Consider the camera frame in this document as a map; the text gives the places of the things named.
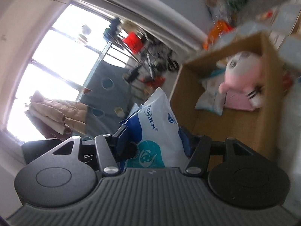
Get brown cardboard box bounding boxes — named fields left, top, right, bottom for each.
left=169, top=32, right=286, bottom=170

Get bright window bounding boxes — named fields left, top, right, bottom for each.
left=5, top=3, right=132, bottom=142

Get red bag on rack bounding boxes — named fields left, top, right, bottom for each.
left=123, top=32, right=144, bottom=53

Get grey blanket with circles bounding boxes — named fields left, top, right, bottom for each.
left=78, top=61, right=142, bottom=142

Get white curtain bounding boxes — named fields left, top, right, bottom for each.
left=35, top=0, right=208, bottom=50

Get clear zip bag cotton swabs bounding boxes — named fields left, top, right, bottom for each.
left=195, top=69, right=228, bottom=116

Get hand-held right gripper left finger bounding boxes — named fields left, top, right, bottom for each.
left=28, top=132, right=139, bottom=177

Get pink plush doll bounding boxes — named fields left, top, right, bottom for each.
left=217, top=50, right=268, bottom=108

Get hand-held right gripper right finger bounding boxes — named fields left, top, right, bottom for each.
left=178, top=127, right=271, bottom=176

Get orange packet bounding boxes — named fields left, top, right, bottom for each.
left=203, top=20, right=236, bottom=50

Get pink ribbed pad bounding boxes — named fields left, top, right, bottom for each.
left=223, top=91, right=256, bottom=112

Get metal drying rack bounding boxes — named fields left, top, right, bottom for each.
left=103, top=19, right=182, bottom=99

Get brown padded jacket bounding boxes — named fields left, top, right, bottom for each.
left=25, top=91, right=89, bottom=140

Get blue white soft packet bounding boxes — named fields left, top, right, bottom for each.
left=119, top=87, right=189, bottom=169

